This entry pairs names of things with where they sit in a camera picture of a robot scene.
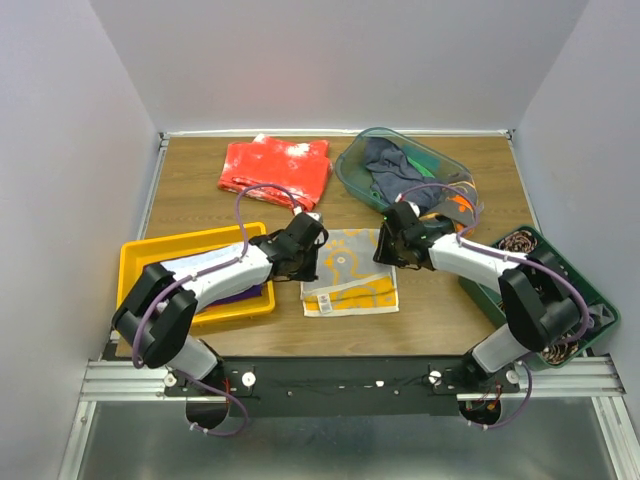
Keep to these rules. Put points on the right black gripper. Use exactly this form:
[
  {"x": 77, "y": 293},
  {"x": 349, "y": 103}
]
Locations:
[{"x": 381, "y": 252}]

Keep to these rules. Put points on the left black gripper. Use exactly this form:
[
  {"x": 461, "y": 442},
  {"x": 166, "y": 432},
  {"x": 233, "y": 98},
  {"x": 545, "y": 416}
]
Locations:
[{"x": 311, "y": 274}]

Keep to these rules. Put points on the yellow grey duck towel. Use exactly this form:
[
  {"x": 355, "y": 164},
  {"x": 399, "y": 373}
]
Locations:
[{"x": 349, "y": 282}]

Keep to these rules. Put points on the dark blue towel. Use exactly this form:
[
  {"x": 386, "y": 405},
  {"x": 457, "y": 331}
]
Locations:
[{"x": 378, "y": 204}]

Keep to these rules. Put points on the teal plastic basket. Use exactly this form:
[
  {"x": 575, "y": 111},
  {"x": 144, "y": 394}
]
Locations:
[{"x": 350, "y": 170}]

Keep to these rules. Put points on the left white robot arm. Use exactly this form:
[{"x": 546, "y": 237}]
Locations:
[{"x": 156, "y": 315}]

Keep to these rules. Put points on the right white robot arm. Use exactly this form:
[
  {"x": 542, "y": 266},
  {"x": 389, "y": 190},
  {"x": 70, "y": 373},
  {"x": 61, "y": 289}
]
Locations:
[{"x": 541, "y": 305}]

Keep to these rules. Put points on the grey orange towel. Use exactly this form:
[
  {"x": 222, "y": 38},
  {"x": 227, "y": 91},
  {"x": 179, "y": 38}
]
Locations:
[{"x": 458, "y": 206}]

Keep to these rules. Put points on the green towel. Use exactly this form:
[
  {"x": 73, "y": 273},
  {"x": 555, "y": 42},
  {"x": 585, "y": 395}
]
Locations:
[{"x": 394, "y": 170}]

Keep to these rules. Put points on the red white folded towel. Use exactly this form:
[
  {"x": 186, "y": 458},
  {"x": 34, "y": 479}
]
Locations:
[{"x": 286, "y": 173}]

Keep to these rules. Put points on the rolled patterned sock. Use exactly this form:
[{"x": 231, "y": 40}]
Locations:
[{"x": 519, "y": 241}]

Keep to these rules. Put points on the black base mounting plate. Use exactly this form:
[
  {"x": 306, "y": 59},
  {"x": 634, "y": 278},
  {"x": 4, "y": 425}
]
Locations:
[{"x": 355, "y": 386}]

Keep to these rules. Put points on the yellow plastic tray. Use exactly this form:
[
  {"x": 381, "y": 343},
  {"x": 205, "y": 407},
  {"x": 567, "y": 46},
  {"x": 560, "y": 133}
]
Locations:
[{"x": 135, "y": 255}]

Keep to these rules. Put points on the rolled brown sock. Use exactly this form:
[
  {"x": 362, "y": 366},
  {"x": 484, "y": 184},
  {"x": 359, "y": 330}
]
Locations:
[{"x": 556, "y": 355}]

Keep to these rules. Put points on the green divided organizer box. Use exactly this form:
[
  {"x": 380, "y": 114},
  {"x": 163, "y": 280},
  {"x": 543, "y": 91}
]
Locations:
[{"x": 603, "y": 315}]

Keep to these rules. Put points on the aluminium frame rail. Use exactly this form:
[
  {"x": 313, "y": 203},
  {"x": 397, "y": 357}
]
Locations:
[{"x": 581, "y": 377}]

